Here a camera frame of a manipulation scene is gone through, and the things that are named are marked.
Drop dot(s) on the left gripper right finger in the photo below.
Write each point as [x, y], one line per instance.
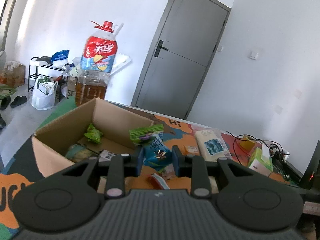
[193, 167]

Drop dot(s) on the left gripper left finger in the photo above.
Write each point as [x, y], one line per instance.
[121, 167]

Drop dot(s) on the orange snack packet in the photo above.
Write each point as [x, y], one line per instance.
[191, 150]

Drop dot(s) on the long white cake packet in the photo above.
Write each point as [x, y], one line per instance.
[211, 146]

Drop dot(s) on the blue snack packet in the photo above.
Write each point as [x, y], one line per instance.
[156, 154]

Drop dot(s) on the red snack packet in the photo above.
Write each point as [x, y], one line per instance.
[157, 182]

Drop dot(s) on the brown cardboard box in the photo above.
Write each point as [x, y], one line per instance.
[52, 142]

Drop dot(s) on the green striped snack packet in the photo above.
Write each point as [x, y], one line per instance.
[145, 135]

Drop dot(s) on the small green snack packet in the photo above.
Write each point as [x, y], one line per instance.
[94, 135]

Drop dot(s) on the green tissue box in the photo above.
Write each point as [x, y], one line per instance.
[259, 163]

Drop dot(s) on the SF cardboard box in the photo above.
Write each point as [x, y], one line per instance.
[71, 86]

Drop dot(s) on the colourful printed table mat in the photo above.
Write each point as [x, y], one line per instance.
[86, 155]

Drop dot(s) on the white plastic shopping bag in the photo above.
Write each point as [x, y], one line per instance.
[44, 92]

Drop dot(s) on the large cooking oil bottle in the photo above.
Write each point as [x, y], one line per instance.
[97, 62]

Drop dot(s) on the black slipper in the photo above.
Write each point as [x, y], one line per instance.
[19, 100]

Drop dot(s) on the blue plastic bag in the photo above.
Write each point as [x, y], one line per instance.
[60, 55]

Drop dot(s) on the black shoe rack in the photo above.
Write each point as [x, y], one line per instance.
[42, 68]

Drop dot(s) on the grey door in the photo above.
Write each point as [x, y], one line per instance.
[191, 30]

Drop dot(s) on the brown box on floor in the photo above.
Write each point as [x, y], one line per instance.
[13, 74]

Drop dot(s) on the black door handle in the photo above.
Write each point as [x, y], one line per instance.
[159, 48]

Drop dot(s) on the white wall switch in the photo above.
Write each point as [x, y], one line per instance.
[254, 55]

